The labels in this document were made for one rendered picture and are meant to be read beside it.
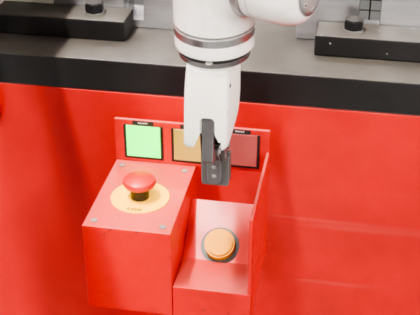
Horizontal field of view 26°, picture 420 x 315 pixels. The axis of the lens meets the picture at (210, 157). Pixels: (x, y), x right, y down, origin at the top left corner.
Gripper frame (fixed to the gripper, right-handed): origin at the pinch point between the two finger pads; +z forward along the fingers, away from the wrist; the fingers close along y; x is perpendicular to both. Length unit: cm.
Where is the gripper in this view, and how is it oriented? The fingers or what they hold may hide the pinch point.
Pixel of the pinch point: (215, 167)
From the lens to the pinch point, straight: 104.1
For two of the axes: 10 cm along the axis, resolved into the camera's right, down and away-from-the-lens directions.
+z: 0.1, 8.2, 5.7
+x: 9.8, 0.9, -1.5
